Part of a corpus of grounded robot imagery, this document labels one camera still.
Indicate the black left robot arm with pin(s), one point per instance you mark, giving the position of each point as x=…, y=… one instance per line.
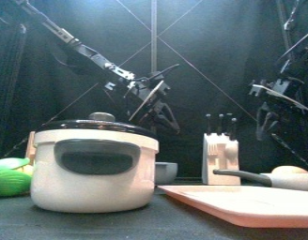
x=79, y=47

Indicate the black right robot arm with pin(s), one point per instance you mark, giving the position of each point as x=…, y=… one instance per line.
x=296, y=40

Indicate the pale toy egg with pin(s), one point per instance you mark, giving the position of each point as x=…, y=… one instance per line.
x=290, y=170

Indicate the black pot lid with knob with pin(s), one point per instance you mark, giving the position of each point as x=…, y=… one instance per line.
x=97, y=124

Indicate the white toy knife block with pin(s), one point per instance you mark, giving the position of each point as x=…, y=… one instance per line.
x=219, y=159

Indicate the small grey bowl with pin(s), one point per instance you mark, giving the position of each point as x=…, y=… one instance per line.
x=165, y=173

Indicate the grey toy frying pan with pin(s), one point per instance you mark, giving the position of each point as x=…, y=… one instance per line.
x=286, y=181

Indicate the pink plastic tray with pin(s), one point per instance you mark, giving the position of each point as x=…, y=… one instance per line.
x=248, y=203

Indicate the white toy cooking pot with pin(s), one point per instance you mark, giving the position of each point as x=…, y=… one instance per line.
x=93, y=190

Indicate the peach wooden toy piece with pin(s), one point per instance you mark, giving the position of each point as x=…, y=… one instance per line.
x=31, y=148

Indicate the green yellow toy corn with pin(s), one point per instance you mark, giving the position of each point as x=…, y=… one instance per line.
x=9, y=182

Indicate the vertical metal frame pole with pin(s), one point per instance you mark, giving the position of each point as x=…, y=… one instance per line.
x=153, y=34

